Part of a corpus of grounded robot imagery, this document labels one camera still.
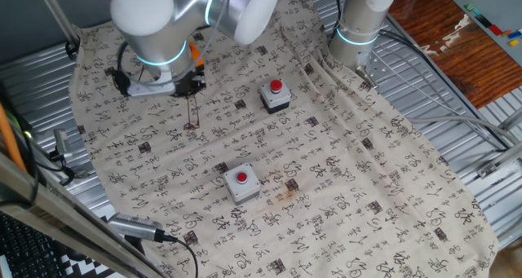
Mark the orange box red button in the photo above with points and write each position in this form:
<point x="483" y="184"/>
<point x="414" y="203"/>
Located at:
<point x="196" y="56"/>

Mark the green block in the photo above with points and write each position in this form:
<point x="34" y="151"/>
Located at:
<point x="470" y="7"/>

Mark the aluminium profile bar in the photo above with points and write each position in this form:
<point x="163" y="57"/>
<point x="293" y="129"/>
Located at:
<point x="501" y="160"/>

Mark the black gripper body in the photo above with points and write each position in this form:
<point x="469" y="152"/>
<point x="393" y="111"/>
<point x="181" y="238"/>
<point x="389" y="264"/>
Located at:
<point x="189" y="84"/>

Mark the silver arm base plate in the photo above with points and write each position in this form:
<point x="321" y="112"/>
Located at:
<point x="381" y="68"/>

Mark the thin metal pole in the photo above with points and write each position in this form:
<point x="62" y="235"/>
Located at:
<point x="57" y="15"/>

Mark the aluminium frame beam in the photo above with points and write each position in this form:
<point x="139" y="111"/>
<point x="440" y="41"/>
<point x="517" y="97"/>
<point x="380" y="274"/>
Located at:
<point x="61" y="217"/>

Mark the black block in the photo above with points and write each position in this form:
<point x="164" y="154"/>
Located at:
<point x="483" y="20"/>

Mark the grey box flat red button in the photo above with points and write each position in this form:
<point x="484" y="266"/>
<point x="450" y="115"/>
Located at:
<point x="244" y="190"/>

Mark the grey board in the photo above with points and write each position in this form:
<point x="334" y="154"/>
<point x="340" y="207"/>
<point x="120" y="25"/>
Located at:
<point x="501" y="5"/>

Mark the black white marker sheet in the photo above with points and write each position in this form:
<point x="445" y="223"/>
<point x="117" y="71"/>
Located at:
<point x="81" y="268"/>

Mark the orange rod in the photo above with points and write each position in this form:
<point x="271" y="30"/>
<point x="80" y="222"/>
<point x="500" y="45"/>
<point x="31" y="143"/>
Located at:
<point x="8" y="139"/>

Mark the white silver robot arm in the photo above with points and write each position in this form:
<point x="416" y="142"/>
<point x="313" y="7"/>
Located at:
<point x="163" y="17"/>

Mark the black pole clamp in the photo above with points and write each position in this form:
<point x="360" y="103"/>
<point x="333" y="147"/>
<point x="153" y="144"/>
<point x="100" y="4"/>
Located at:
<point x="72" y="50"/>

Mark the silver base connector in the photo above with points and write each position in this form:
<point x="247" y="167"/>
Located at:
<point x="366" y="77"/>

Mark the beige calligraphy print cloth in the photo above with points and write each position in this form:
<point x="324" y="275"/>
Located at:
<point x="326" y="127"/>

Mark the blue block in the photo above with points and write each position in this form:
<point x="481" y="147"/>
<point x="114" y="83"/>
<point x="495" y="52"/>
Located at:
<point x="515" y="34"/>

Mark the brown wooden table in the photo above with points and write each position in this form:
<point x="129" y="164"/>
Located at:
<point x="448" y="58"/>

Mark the yellow block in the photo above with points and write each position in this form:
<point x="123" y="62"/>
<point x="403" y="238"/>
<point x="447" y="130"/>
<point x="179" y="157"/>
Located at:
<point x="513" y="42"/>

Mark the grey box domed red button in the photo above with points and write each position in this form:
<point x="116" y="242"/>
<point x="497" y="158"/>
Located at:
<point x="275" y="99"/>

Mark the red-framed glasses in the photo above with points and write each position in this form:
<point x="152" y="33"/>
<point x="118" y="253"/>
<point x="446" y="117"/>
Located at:
<point x="191" y="123"/>

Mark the black computer mouse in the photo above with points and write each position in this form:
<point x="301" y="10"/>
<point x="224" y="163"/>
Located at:
<point x="74" y="254"/>

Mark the black keyboard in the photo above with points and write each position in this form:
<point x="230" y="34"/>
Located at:
<point x="28" y="253"/>

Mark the red block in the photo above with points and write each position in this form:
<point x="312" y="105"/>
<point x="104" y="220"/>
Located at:
<point x="495" y="29"/>

